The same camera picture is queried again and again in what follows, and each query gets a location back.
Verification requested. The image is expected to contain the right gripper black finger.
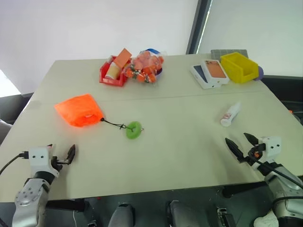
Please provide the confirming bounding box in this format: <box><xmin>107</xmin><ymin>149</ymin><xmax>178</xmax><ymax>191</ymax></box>
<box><xmin>243</xmin><ymin>132</ymin><xmax>259</xmax><ymax>147</ymax></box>
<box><xmin>225</xmin><ymin>138</ymin><xmax>246</xmax><ymax>164</ymax></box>

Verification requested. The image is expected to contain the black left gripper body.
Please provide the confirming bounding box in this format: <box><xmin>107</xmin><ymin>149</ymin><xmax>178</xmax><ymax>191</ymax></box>
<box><xmin>50</xmin><ymin>155</ymin><xmax>72</xmax><ymax>171</ymax></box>

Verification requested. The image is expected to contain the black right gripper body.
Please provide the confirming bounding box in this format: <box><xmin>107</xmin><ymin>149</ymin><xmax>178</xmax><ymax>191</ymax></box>
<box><xmin>241</xmin><ymin>143</ymin><xmax>267</xmax><ymax>166</ymax></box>

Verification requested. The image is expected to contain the clear bag of orange items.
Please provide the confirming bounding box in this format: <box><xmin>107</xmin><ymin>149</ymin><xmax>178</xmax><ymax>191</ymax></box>
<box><xmin>125</xmin><ymin>50</ymin><xmax>165</xmax><ymax>84</ymax></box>

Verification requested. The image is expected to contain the white tube with red label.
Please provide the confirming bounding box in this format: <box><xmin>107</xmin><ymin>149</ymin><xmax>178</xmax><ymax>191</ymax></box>
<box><xmin>220</xmin><ymin>102</ymin><xmax>242</xmax><ymax>128</ymax></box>

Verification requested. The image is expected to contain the grey chair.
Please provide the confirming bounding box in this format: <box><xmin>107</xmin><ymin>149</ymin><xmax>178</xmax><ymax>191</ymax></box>
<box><xmin>0</xmin><ymin>119</ymin><xmax>13</xmax><ymax>145</ymax></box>

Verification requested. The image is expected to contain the dark low cabinet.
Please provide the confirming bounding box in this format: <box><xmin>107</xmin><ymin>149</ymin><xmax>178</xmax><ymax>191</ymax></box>
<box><xmin>0</xmin><ymin>93</ymin><xmax>34</xmax><ymax>124</ymax></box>

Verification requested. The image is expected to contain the dark side furniture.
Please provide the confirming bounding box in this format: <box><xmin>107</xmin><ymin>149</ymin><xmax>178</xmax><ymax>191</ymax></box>
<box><xmin>260</xmin><ymin>75</ymin><xmax>303</xmax><ymax>130</ymax></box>

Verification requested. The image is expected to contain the yellow plastic bin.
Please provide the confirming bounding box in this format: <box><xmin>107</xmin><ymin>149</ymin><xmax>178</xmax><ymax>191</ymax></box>
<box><xmin>220</xmin><ymin>52</ymin><xmax>259</xmax><ymax>85</ymax></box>

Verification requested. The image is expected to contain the purple round object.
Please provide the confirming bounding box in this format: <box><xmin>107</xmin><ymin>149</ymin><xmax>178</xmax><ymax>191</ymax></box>
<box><xmin>254</xmin><ymin>66</ymin><xmax>265</xmax><ymax>82</ymax></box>

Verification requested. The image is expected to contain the white shoe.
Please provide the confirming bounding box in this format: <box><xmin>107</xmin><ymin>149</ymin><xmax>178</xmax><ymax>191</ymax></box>
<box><xmin>253</xmin><ymin>211</ymin><xmax>280</xmax><ymax>227</ymax></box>

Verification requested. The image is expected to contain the white phone box orange print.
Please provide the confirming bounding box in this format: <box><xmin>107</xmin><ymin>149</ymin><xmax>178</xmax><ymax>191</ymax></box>
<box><xmin>201</xmin><ymin>59</ymin><xmax>231</xmax><ymax>85</ymax></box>

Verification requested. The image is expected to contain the white phone box blue print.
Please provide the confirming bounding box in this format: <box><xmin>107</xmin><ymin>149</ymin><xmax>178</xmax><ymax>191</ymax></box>
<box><xmin>189</xmin><ymin>64</ymin><xmax>223</xmax><ymax>90</ymax></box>

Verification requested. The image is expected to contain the red plastic bin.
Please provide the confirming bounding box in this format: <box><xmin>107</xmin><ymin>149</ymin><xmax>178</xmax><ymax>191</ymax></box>
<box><xmin>98</xmin><ymin>55</ymin><xmax>130</xmax><ymax>88</ymax></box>

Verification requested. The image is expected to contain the dark grey rounded shape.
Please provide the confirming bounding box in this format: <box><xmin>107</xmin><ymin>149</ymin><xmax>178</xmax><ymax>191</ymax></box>
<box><xmin>166</xmin><ymin>200</ymin><xmax>190</xmax><ymax>227</ymax></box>

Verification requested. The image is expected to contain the white and yellow packet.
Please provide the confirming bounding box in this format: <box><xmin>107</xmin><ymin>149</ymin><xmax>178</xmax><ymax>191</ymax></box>
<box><xmin>105</xmin><ymin>64</ymin><xmax>122</xmax><ymax>80</ymax></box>

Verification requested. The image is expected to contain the grey checkered pad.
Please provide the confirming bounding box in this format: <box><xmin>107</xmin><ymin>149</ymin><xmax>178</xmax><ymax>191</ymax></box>
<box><xmin>210</xmin><ymin>49</ymin><xmax>249</xmax><ymax>61</ymax></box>

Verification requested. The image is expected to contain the orange cardboard box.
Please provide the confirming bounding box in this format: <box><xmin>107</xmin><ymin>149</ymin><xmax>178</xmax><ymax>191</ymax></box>
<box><xmin>113</xmin><ymin>48</ymin><xmax>133</xmax><ymax>70</ymax></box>

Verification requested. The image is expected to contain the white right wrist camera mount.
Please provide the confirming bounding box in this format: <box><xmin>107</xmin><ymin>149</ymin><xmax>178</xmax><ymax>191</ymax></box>
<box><xmin>251</xmin><ymin>136</ymin><xmax>282</xmax><ymax>171</ymax></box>

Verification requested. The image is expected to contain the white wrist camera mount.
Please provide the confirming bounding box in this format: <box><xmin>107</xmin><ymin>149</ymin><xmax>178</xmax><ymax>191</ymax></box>
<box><xmin>28</xmin><ymin>146</ymin><xmax>60</xmax><ymax>178</ymax></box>
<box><xmin>251</xmin><ymin>136</ymin><xmax>282</xmax><ymax>171</ymax></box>

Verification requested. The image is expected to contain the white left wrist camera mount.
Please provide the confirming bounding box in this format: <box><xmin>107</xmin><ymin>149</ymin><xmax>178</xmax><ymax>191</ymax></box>
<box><xmin>28</xmin><ymin>146</ymin><xmax>60</xmax><ymax>178</ymax></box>

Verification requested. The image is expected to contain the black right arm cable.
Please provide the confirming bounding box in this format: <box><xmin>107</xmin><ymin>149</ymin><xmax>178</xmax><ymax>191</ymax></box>
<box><xmin>250</xmin><ymin>151</ymin><xmax>303</xmax><ymax>190</ymax></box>

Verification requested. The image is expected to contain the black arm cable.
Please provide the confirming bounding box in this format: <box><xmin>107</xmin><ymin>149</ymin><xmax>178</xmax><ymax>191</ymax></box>
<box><xmin>250</xmin><ymin>151</ymin><xmax>303</xmax><ymax>190</ymax></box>
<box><xmin>0</xmin><ymin>153</ymin><xmax>29</xmax><ymax>176</ymax></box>

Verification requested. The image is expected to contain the black table frame bar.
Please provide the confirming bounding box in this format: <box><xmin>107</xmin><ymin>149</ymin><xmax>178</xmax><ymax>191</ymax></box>
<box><xmin>45</xmin><ymin>198</ymin><xmax>86</xmax><ymax>213</ymax></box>

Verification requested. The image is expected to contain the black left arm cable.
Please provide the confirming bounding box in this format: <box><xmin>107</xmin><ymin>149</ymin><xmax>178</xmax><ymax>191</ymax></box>
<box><xmin>0</xmin><ymin>153</ymin><xmax>29</xmax><ymax>176</ymax></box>

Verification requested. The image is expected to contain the orange mesh pouch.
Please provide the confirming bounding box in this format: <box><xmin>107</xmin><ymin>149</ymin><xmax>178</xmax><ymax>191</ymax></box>
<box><xmin>53</xmin><ymin>93</ymin><xmax>105</xmax><ymax>128</ymax></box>

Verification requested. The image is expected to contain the thin black knotted string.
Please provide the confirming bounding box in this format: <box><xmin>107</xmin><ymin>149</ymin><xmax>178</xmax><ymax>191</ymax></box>
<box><xmin>100</xmin><ymin>117</ymin><xmax>127</xmax><ymax>131</ymax></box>

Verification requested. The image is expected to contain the green ring toy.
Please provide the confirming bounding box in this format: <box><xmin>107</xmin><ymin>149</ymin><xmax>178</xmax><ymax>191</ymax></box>
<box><xmin>125</xmin><ymin>121</ymin><xmax>145</xmax><ymax>140</ymax></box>

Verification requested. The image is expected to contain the black metal bracket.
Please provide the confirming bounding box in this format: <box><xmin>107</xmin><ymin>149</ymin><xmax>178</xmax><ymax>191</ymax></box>
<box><xmin>215</xmin><ymin>206</ymin><xmax>238</xmax><ymax>227</ymax></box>

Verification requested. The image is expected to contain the dark window frame post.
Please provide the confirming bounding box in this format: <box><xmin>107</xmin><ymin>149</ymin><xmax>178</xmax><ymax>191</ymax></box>
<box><xmin>185</xmin><ymin>0</ymin><xmax>209</xmax><ymax>55</ymax></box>

